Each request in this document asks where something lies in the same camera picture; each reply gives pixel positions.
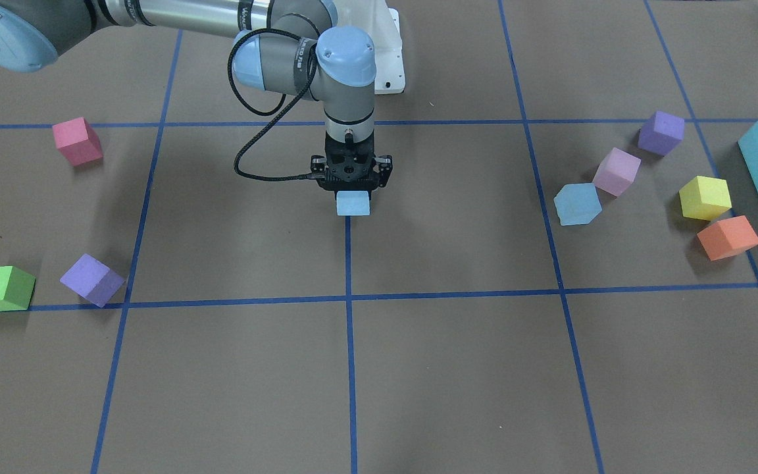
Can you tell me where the light pink foam block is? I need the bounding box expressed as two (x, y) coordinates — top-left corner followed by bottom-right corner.
(592, 147), (642, 197)

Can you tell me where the light blue foam block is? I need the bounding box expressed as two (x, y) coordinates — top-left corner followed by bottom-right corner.
(335, 191), (371, 217)
(553, 183), (603, 227)

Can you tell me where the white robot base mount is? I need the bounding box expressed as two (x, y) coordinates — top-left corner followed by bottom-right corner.
(334, 1), (406, 94)

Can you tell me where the purple foam block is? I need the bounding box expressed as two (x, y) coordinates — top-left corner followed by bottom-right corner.
(59, 254), (124, 308)
(637, 110), (686, 156)

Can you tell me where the orange foam block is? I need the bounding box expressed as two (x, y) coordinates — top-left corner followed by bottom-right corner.
(697, 215), (758, 261)

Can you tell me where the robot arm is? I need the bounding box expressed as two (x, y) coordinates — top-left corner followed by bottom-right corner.
(0, 1), (392, 199)

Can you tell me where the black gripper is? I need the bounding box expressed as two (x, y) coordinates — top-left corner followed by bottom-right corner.
(311, 135), (392, 193)

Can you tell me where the yellow foam block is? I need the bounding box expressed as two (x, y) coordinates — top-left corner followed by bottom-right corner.
(678, 175), (733, 221)

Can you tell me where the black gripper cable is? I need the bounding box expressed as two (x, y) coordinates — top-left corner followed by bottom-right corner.
(227, 28), (327, 182)

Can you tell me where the magenta foam block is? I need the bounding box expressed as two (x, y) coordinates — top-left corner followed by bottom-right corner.
(51, 117), (103, 166)

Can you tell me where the green foam block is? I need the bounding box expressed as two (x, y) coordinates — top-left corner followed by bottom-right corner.
(0, 266), (36, 312)

